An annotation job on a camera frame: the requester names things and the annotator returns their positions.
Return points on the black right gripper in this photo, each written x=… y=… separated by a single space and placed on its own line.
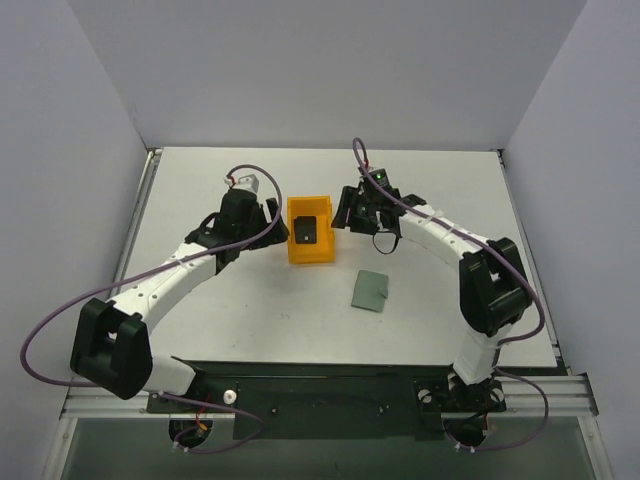
x=357 y=212

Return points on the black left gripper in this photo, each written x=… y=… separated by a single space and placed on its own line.
x=263 y=222

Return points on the black credit card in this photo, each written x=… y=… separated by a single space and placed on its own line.
x=305 y=230

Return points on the yellow plastic bin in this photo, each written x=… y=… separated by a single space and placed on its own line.
x=323 y=252

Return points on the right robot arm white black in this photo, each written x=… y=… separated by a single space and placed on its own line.
x=491 y=295

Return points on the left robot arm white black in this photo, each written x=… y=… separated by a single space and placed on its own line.
x=112 y=341

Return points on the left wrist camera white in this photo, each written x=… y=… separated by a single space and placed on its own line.
x=249 y=183

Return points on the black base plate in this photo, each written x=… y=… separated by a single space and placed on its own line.
x=341 y=401

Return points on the aluminium rail frame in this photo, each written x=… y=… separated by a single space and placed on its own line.
x=263 y=309

